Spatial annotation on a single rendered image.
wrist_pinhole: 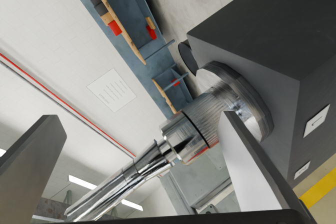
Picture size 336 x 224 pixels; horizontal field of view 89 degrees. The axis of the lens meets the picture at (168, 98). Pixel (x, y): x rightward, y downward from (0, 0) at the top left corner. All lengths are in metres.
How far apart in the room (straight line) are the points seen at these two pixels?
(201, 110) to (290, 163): 0.10
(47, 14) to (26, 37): 0.61
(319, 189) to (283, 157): 1.24
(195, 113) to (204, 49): 0.06
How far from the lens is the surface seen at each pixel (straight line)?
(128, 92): 5.13
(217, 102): 0.16
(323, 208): 1.42
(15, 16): 4.41
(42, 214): 3.68
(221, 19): 0.19
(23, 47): 4.54
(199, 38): 0.17
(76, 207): 0.20
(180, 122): 0.15
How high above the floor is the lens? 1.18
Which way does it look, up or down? 4 degrees down
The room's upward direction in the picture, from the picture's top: 126 degrees counter-clockwise
